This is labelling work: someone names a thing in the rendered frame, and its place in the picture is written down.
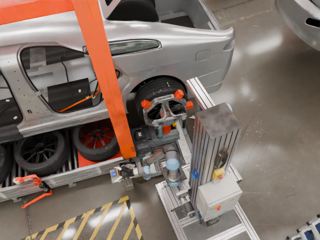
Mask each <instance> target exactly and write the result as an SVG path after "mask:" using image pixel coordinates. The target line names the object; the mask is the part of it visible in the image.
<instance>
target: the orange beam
mask: <svg viewBox="0 0 320 240"><path fill-rule="evenodd" d="M73 10H74V7H73V5H72V2H71V0H0V25H4V24H9V23H14V22H18V21H23V20H30V19H34V18H39V17H44V16H49V15H54V14H59V13H64V12H68V11H73Z"/></svg>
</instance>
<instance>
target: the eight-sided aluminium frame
mask: <svg viewBox="0 0 320 240"><path fill-rule="evenodd" d="M170 100H174V101H176V102H179V103H181V104H182V106H184V108H185V110H186V108H187V103H186V100H185V99H183V98H181V99H180V100H179V99H176V97H175V95H174V94H170V95H166V96H162V97H158V98H154V99H153V100H152V101H151V102H150V103H151V107H150V108H149V109H145V108H144V109H143V115H144V120H145V124H148V125H151V126H154V125H152V122H153V120H150V119H148V115H147V113H148V112H149V111H150V110H151V109H152V108H153V107H155V106H156V105H157V104H159V103H162V102H167V101H170ZM181 113H184V112H183V110H181V111H180V112H179V113H178V114H181ZM178 120H179V119H176V120H174V123H176V122H177V121H178ZM174 123H173V124H174ZM161 125H162V126H165V125H164V123H161Z"/></svg>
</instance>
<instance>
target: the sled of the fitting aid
mask: <svg viewBox="0 0 320 240"><path fill-rule="evenodd" d="M141 129H142V130H144V133H145V136H146V139H147V140H148V141H149V145H150V147H153V146H157V145H161V144H164V143H168V142H172V141H176V140H180V136H179V135H176V136H172V137H168V138H164V139H161V140H156V141H152V137H151V134H150V130H149V127H148V124H145V125H141Z"/></svg>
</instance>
